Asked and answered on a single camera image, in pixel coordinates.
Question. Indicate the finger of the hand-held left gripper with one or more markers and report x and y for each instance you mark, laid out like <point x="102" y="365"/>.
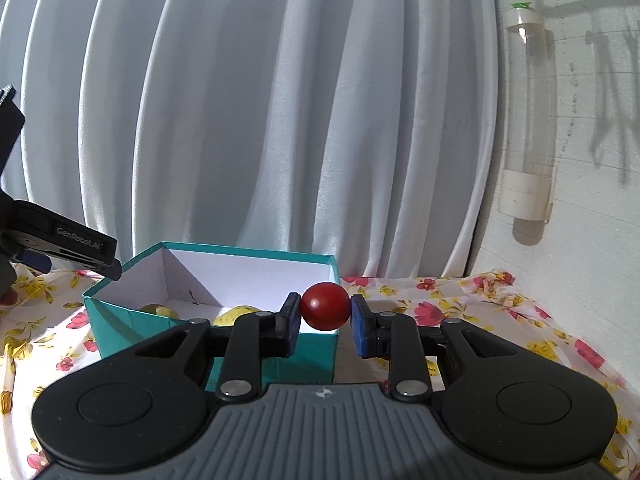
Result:
<point x="35" y="259"/>
<point x="114" y="270"/>

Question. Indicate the teal cardboard box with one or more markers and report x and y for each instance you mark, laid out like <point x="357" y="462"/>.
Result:
<point x="225" y="275"/>

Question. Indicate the white curtain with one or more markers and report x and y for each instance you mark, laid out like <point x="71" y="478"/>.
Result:
<point x="250" y="110"/>

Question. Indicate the floral tablecloth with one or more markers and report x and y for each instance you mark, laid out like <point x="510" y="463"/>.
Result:
<point x="475" y="310"/>

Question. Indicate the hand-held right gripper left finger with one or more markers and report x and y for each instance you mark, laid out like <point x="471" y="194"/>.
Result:
<point x="290" y="325"/>

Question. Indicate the clear plastic wall tube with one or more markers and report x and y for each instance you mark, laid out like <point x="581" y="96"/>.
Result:
<point x="530" y="110"/>

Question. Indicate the red cherry tomato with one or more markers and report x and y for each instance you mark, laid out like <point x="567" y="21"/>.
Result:
<point x="325" y="307"/>

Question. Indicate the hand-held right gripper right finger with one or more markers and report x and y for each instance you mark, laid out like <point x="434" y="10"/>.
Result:
<point x="361" y="330"/>

